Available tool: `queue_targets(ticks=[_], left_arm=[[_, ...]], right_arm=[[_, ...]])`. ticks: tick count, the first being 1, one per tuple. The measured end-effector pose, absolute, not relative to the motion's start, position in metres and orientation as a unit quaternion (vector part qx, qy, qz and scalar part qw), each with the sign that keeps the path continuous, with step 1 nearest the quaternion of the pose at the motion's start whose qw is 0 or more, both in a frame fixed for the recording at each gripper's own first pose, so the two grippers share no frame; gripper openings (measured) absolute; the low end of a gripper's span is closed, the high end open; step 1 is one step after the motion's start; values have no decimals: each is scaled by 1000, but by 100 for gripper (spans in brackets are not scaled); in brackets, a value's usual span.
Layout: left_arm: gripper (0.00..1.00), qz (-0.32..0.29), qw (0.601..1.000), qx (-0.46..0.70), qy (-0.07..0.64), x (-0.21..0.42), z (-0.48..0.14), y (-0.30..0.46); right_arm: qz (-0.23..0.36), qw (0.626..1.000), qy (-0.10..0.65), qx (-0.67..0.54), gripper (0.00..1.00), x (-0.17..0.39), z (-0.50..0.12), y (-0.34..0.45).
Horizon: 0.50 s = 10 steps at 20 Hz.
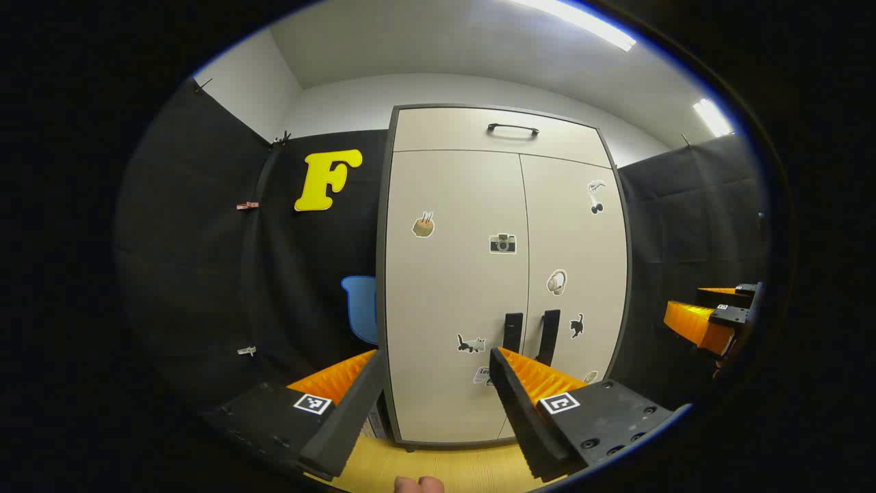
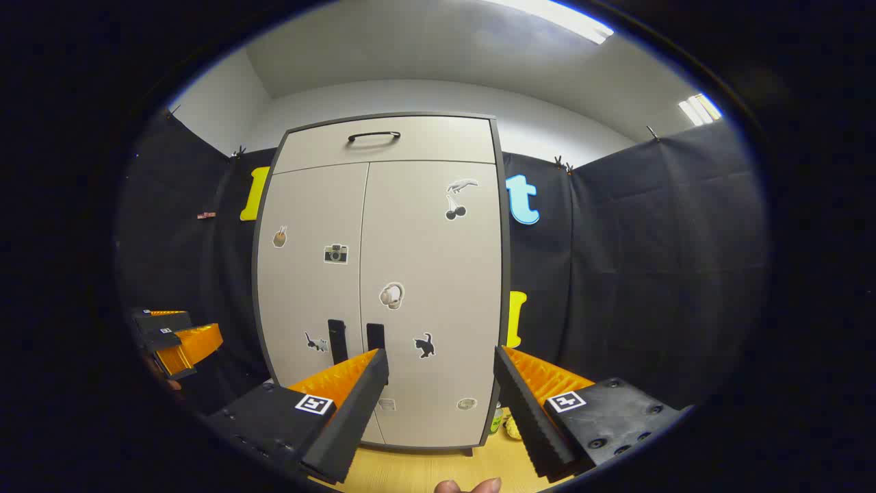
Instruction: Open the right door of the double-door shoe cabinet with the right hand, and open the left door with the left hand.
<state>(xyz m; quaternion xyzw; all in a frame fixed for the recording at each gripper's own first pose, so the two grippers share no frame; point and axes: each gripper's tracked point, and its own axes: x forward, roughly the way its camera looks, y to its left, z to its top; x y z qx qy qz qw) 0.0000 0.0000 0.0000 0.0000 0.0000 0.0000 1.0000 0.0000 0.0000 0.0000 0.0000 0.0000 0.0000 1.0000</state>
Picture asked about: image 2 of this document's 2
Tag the grey double-door shoe cabinet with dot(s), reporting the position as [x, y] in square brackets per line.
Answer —
[505, 274]

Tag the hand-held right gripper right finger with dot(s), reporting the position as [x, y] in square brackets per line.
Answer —
[530, 418]

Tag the small ceiling light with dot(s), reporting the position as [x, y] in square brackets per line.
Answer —
[699, 109]

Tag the green can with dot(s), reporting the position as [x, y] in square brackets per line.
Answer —
[496, 419]

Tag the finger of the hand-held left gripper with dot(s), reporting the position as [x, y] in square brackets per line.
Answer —
[164, 322]
[195, 342]

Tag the long ceiling light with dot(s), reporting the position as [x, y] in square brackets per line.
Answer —
[568, 19]

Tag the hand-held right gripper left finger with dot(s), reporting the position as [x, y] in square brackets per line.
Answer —
[356, 418]

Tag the yellow bumpy soft toy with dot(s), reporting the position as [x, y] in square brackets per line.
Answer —
[513, 428]

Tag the beige cabinet drawer front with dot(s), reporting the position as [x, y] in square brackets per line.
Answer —
[438, 140]

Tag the black backdrop cloth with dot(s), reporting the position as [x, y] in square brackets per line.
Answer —
[650, 260]

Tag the beige cabinet door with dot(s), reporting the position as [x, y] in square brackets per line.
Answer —
[438, 274]
[308, 287]

